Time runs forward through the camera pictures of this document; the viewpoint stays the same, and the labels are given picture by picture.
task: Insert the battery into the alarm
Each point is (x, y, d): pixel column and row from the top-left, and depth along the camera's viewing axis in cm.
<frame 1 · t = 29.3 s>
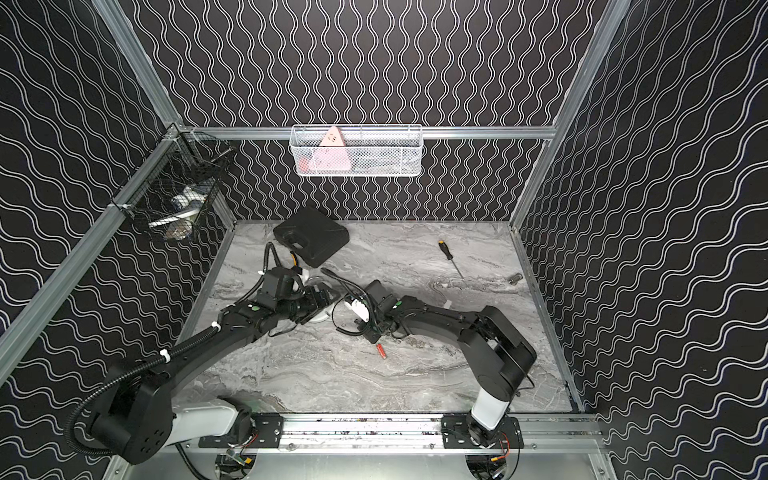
left hand: (333, 296, 83), fingers open
right hand: (366, 323, 89), fingers closed
black yellow screwdriver: (448, 254, 112), on the table

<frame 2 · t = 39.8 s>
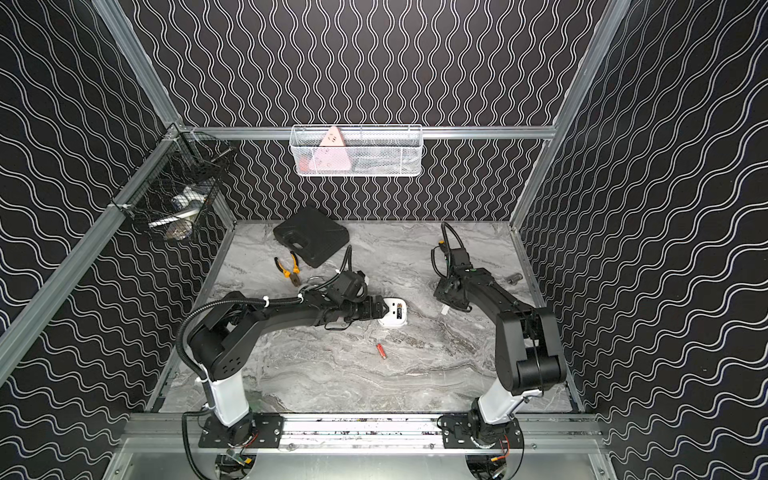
left hand: (379, 306, 92), fingers open
right hand: (444, 296, 94), fingers open
yellow handled pliers: (294, 274, 106), point 2 cm above the table
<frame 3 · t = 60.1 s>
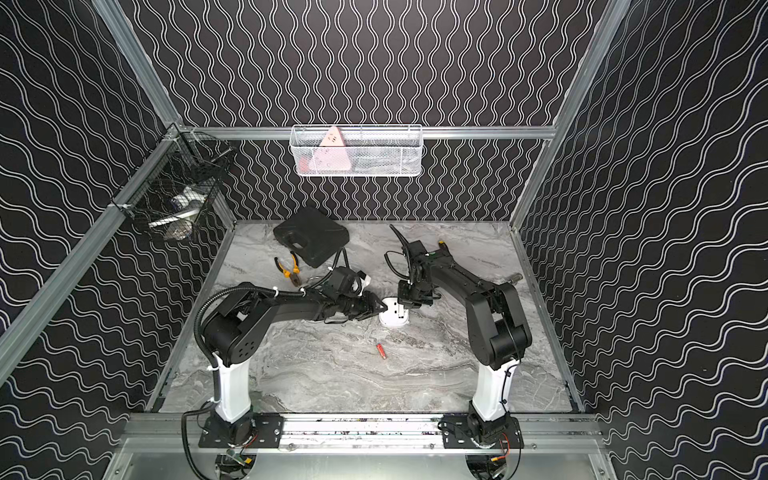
left hand: (384, 307, 92), fingers open
right hand: (404, 304, 93), fingers closed
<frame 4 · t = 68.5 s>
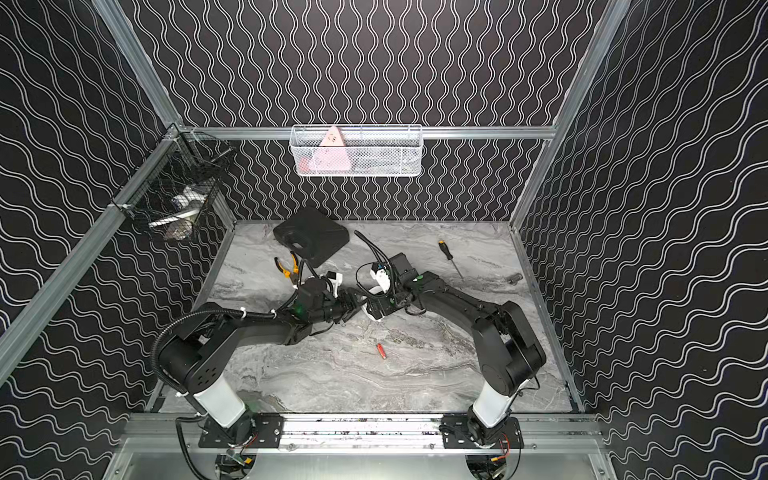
left hand: (369, 296, 87), fingers open
right hand: (381, 301, 90), fingers open
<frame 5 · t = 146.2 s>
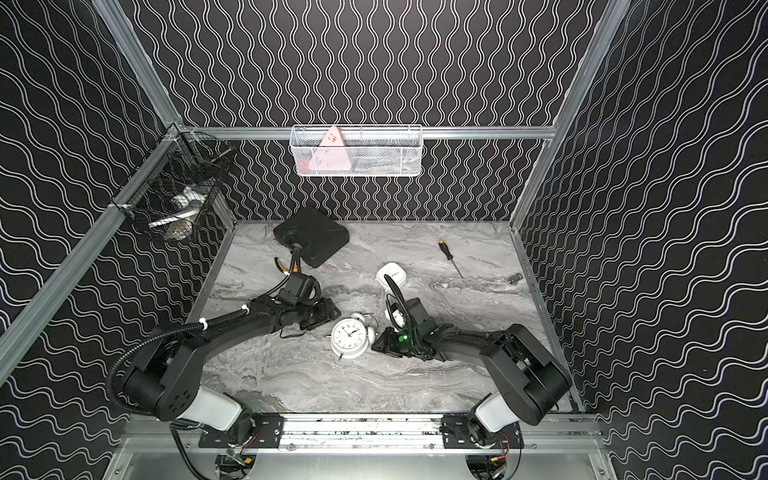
left hand: (335, 311, 89), fingers open
right hand: (373, 346, 86), fingers closed
white twin bell alarm clock: (351, 337, 88), point 5 cm above the table
white square alarm clock: (394, 271, 104), point 4 cm above the table
